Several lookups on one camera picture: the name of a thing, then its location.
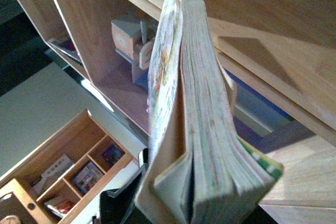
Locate thick illustrated paperback book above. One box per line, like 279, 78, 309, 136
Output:
135, 0, 283, 223

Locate right wooden shelf cabinet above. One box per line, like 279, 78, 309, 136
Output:
0, 0, 91, 80

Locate wooden shelf cabinet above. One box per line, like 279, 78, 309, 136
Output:
0, 0, 91, 80
41, 0, 336, 224

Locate left wooden shelf cabinet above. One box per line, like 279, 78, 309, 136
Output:
41, 0, 336, 224

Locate small wooden cubby shelf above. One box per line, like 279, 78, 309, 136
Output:
1, 110, 138, 223

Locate wooden toy blocks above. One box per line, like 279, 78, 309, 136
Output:
111, 14, 158, 89

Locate blue book in cubby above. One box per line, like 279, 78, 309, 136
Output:
101, 145, 124, 166

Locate colourful picture book in cubby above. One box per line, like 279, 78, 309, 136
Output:
72, 161, 104, 194

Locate white book in cubby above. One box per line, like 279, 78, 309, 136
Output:
33, 154, 74, 196

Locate red book in cubby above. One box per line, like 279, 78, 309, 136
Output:
44, 196, 75, 218

